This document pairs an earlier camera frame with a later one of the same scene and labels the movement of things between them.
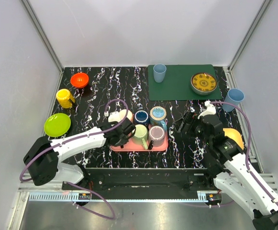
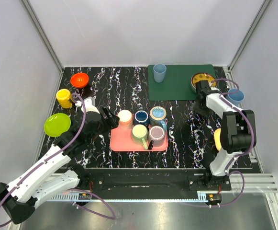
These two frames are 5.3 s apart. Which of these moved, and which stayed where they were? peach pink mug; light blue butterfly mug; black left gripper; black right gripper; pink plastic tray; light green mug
Moved: black right gripper; black left gripper
Stayed: light green mug; pink plastic tray; peach pink mug; light blue butterfly mug
